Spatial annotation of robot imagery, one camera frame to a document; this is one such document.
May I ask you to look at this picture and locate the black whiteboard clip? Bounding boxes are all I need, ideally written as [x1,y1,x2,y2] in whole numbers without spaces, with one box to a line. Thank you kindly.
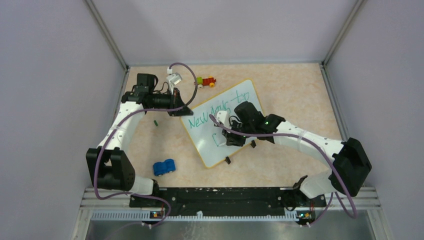
[250,140,257,148]
[225,156,231,165]

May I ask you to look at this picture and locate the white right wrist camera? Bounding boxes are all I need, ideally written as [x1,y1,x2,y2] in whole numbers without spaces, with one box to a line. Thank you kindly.
[214,110,231,129]

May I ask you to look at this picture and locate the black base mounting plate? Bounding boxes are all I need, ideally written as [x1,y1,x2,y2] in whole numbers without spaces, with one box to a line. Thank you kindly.
[129,187,327,217]

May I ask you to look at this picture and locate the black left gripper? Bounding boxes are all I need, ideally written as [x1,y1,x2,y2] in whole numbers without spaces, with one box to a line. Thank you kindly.
[149,87,193,117]

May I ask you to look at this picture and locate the yellow-framed whiteboard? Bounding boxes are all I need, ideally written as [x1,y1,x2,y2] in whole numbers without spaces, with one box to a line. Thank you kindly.
[180,79,262,168]

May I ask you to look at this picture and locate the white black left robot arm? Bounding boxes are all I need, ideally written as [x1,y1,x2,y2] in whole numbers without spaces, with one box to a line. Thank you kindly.
[85,73,194,207]

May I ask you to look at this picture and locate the red toy train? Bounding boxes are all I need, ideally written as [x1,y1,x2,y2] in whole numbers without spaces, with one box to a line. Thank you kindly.
[196,76,217,89]

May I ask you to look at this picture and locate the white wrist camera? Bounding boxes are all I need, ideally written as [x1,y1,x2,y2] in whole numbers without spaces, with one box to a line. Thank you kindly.
[214,110,231,129]
[166,67,182,94]

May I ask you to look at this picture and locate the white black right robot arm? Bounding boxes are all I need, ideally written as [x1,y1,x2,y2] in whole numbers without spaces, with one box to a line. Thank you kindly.
[214,101,372,206]

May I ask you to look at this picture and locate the aluminium frame rail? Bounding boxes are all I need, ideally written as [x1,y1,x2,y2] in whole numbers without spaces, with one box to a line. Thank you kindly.
[70,187,393,240]

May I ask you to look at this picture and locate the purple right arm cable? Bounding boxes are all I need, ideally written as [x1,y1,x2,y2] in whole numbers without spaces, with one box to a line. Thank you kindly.
[208,113,359,228]

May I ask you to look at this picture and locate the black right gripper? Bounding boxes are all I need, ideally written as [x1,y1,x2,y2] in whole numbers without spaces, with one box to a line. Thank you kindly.
[222,118,255,147]

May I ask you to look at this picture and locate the blue toy car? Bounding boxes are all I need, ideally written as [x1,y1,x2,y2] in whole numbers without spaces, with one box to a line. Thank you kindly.
[152,158,176,177]

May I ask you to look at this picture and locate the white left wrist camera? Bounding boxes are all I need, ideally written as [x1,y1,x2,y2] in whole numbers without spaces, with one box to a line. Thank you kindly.
[166,67,182,94]

